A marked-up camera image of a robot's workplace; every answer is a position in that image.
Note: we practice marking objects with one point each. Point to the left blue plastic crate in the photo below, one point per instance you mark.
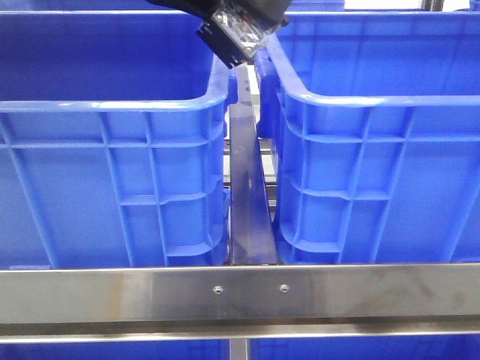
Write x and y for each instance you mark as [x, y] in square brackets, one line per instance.
[112, 141]

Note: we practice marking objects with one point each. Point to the steel rack front rail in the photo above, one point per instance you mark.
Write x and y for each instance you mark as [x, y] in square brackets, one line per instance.
[250, 301]

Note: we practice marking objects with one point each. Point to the right blue plastic crate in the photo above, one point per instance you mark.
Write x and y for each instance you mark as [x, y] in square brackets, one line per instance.
[373, 119]

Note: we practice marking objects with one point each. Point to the steel rack centre divider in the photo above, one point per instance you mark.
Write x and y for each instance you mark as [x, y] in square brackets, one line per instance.
[251, 230]

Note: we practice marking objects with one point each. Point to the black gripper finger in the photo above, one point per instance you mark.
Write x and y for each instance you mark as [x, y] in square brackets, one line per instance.
[267, 12]

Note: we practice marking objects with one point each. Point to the lower left blue crate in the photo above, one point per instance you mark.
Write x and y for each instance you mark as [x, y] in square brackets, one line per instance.
[176, 349]

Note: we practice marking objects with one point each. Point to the rear left blue crate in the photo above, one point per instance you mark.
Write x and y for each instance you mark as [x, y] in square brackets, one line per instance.
[77, 5]

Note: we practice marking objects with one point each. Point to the yellow mushroom push button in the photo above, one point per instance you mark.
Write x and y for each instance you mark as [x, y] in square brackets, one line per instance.
[235, 36]

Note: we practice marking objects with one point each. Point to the blue plastic crate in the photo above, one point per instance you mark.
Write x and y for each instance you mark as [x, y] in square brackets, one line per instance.
[112, 141]
[373, 119]

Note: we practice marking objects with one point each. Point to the rear right blue crate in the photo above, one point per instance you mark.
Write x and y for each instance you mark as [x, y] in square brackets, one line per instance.
[317, 5]

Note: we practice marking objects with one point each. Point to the lower right blue crate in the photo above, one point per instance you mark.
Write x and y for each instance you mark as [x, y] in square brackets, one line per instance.
[462, 346]

